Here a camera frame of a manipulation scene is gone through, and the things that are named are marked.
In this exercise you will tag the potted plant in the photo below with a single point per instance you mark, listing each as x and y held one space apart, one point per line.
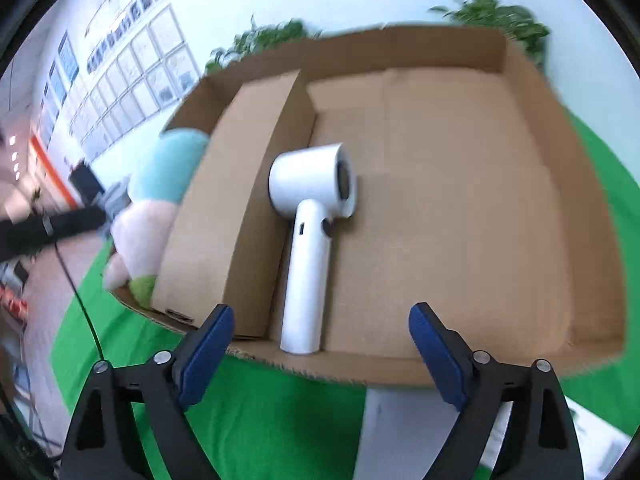
259 38
517 23

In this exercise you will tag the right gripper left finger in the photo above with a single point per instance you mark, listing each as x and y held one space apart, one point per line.
103 441

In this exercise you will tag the pink plush pig toy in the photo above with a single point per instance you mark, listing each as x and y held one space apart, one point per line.
156 189

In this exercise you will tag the right potted plant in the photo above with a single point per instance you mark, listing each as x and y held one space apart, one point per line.
517 23

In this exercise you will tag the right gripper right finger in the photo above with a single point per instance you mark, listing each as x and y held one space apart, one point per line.
540 440

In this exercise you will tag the blue wall poster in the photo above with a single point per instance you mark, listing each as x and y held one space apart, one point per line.
68 59

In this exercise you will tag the left potted plant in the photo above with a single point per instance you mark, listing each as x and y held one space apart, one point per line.
259 38

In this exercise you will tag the framed certificates on wall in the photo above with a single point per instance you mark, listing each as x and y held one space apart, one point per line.
146 74

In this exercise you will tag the black monitor screen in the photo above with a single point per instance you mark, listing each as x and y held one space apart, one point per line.
86 183

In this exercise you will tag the white green medicine box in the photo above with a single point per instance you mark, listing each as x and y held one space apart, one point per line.
600 443

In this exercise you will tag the white rounded device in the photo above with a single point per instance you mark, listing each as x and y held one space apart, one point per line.
402 432

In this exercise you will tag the white hair dryer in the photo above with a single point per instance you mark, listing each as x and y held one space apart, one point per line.
312 187

